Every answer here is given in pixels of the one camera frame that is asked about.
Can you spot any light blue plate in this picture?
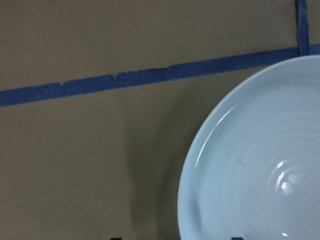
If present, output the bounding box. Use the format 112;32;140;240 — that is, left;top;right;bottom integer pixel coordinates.
177;55;320;240

